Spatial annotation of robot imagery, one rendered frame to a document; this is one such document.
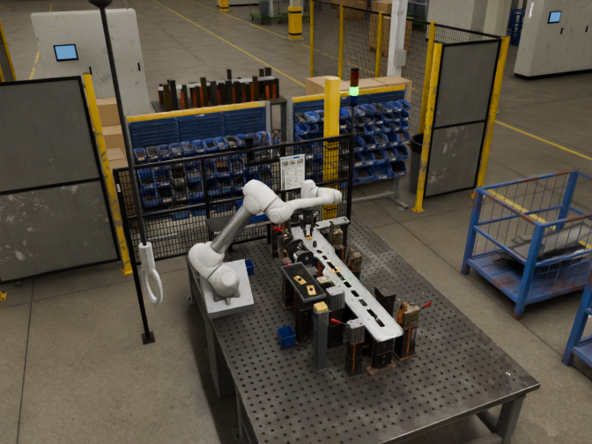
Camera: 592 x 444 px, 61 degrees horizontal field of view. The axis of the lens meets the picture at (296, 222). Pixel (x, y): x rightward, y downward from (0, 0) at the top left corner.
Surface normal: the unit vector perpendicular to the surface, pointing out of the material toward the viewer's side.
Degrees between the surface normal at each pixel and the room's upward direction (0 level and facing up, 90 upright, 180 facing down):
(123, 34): 90
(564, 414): 0
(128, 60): 90
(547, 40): 90
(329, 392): 0
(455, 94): 91
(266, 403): 0
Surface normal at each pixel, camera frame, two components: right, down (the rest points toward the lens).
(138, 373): -0.01, -0.88
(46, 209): 0.37, 0.42
